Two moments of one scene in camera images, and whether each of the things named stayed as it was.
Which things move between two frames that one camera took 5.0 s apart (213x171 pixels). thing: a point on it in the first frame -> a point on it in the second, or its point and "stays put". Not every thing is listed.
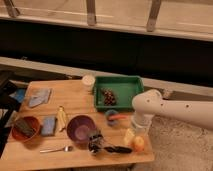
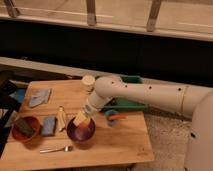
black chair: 8,106 stays put
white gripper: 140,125 -> 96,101
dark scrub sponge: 24,128 stays put
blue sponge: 48,125 stays put
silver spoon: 65,148 stays put
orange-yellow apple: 139,144 -> 84,124
